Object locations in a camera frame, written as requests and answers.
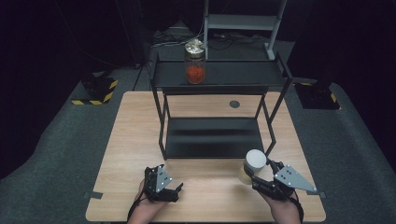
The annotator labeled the black yellow striped stand base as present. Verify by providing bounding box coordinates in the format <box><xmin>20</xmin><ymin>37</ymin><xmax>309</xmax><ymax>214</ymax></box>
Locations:
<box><xmin>71</xmin><ymin>72</ymin><xmax>120</xmax><ymax>106</ymax></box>
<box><xmin>293</xmin><ymin>80</ymin><xmax>341</xmax><ymax>111</ymax></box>

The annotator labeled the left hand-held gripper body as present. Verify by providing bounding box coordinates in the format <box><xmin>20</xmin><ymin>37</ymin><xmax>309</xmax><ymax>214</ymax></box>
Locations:
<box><xmin>143</xmin><ymin>164</ymin><xmax>180</xmax><ymax>203</ymax></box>

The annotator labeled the grey metal stand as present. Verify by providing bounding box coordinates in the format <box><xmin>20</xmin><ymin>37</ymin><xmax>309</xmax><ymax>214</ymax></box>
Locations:
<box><xmin>201</xmin><ymin>0</ymin><xmax>289</xmax><ymax>61</ymax></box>

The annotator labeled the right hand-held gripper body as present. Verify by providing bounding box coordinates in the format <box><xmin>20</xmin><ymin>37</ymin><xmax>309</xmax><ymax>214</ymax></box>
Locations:
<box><xmin>251</xmin><ymin>163</ymin><xmax>318</xmax><ymax>201</ymax></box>

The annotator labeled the black two-tier metal rack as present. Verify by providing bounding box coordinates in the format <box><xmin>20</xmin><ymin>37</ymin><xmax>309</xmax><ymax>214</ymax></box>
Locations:
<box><xmin>148</xmin><ymin>50</ymin><xmax>294</xmax><ymax>161</ymax></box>

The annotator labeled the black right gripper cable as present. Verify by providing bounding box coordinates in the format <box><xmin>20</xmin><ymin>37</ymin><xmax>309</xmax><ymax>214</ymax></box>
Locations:
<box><xmin>290</xmin><ymin>189</ymin><xmax>305</xmax><ymax>224</ymax></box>

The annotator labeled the bundle of floor cables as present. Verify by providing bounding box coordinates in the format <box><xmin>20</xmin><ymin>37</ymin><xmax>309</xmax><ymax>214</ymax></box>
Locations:
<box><xmin>151</xmin><ymin>28</ymin><xmax>269</xmax><ymax>51</ymax></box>

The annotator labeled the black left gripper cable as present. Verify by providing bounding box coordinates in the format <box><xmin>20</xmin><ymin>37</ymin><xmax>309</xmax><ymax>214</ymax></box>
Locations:
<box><xmin>126</xmin><ymin>178</ymin><xmax>148</xmax><ymax>223</ymax></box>

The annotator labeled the white-lidded glass jar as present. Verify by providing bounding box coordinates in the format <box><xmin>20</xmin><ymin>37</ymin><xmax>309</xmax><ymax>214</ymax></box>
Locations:
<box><xmin>237</xmin><ymin>148</ymin><xmax>268</xmax><ymax>186</ymax></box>

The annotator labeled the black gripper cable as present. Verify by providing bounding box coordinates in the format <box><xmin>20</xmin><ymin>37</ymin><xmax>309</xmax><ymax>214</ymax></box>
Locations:
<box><xmin>126</xmin><ymin>178</ymin><xmax>148</xmax><ymax>223</ymax></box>
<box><xmin>290</xmin><ymin>189</ymin><xmax>305</xmax><ymax>224</ymax></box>

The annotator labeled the gold-lidded glass jar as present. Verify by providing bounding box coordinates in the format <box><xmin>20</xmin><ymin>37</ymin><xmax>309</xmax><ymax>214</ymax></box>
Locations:
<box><xmin>183</xmin><ymin>38</ymin><xmax>207</xmax><ymax>86</ymax></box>

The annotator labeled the grey tape strip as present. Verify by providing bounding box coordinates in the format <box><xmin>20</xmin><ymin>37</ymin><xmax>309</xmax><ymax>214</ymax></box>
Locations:
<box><xmin>306</xmin><ymin>189</ymin><xmax>327</xmax><ymax>200</ymax></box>
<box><xmin>83</xmin><ymin>190</ymin><xmax>104</xmax><ymax>201</ymax></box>

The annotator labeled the person's right hand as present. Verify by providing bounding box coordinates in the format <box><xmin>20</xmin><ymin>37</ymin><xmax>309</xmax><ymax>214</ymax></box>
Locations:
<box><xmin>261</xmin><ymin>189</ymin><xmax>303</xmax><ymax>224</ymax></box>

